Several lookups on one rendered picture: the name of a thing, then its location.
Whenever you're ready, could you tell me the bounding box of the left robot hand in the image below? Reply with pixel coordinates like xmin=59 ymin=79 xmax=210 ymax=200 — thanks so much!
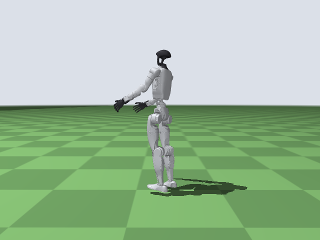
xmin=113 ymin=98 xmax=129 ymax=112

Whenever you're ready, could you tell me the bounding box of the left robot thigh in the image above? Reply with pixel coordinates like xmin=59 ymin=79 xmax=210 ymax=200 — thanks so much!
xmin=147 ymin=112 xmax=165 ymax=157

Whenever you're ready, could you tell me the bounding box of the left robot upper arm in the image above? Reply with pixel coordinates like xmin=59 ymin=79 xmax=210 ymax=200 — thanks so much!
xmin=139 ymin=67 xmax=162 ymax=93

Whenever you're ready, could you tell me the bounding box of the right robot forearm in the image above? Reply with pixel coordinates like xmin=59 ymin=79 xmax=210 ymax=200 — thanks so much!
xmin=146 ymin=98 xmax=159 ymax=106

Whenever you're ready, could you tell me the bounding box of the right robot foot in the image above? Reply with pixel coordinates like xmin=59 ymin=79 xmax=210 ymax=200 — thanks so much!
xmin=163 ymin=180 xmax=177 ymax=188

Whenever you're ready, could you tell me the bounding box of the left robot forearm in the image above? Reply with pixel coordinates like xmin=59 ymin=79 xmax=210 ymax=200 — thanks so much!
xmin=123 ymin=84 xmax=145 ymax=102

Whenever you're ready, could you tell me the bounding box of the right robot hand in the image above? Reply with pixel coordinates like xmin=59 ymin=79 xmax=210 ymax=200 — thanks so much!
xmin=133 ymin=100 xmax=149 ymax=113

